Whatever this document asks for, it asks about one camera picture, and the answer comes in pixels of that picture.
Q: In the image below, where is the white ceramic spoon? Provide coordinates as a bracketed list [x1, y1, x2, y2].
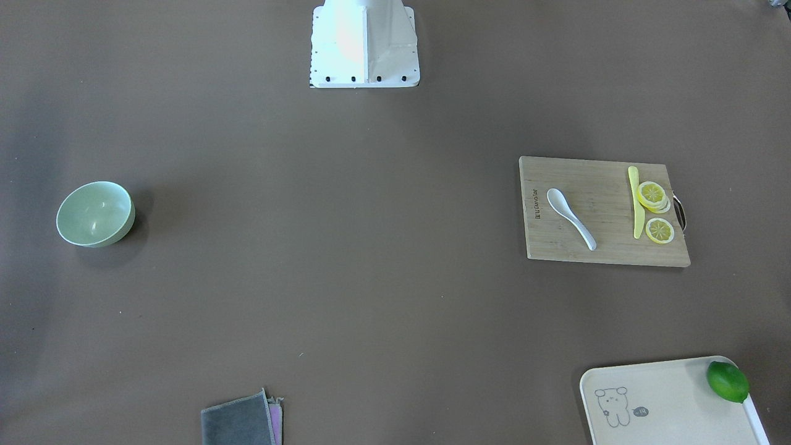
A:
[546, 188, 597, 251]

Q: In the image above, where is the light green bowl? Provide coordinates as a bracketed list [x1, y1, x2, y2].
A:
[56, 180, 136, 248]

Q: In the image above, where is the bamboo cutting board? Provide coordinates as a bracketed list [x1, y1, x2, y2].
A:
[518, 156, 690, 268]

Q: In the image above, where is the yellow plastic knife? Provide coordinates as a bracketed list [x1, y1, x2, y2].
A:
[627, 166, 645, 239]

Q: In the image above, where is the grey folded cloth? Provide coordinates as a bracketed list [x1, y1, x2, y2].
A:
[201, 389, 284, 444]

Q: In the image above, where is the single lemon slice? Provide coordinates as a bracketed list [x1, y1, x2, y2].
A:
[645, 218, 675, 245]

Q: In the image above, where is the cream rabbit tray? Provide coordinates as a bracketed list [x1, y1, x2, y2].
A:
[579, 355, 769, 444]

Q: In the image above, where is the green lime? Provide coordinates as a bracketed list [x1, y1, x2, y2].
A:
[706, 361, 750, 404]

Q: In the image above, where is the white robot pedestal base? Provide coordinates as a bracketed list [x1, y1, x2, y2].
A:
[309, 1, 421, 88]

